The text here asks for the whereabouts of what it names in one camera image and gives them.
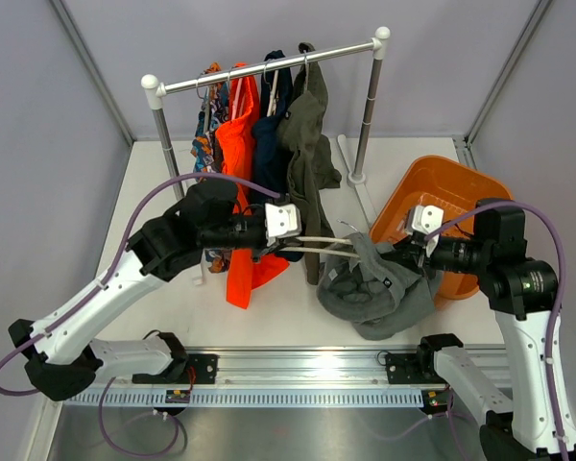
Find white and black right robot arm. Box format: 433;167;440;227
390;199;576;460

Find beige hanger of olive shorts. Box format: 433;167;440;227
294;42;315;95

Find hanger of patterned shorts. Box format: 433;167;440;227
195;86;211;134

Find slotted white cable duct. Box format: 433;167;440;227
66;387;424;408

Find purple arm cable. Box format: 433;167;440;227
0;171;289;455
364;200;571;461

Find olive green shorts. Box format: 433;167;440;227
276;41;343;286

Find orange plastic basket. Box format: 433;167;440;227
370;156;514;308

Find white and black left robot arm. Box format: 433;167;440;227
9;175;301;401

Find grey shorts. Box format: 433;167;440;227
317;232;444;341

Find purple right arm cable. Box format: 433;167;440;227
364;200;571;461

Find navy blue shorts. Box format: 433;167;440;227
251;49;304;263

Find aluminium mounting rail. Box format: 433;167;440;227
94;348;445;387

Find hanger of navy shorts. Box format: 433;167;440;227
262;61;279;117

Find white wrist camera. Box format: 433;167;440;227
404;205;444;256
264;203;301;246

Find bright orange shorts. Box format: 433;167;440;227
214;61;291;310

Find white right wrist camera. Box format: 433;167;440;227
404;205;444;256

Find colourful patterned shorts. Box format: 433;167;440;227
190;82;231;274

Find cream hanger of grey shorts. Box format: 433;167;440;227
280;218;366;260

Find silver clothes rack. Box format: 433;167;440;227
140;26;391;224

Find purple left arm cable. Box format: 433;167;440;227
0;171;289;455

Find hanger of orange shorts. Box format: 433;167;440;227
228;62;246;121

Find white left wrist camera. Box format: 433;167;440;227
264;203;301;246

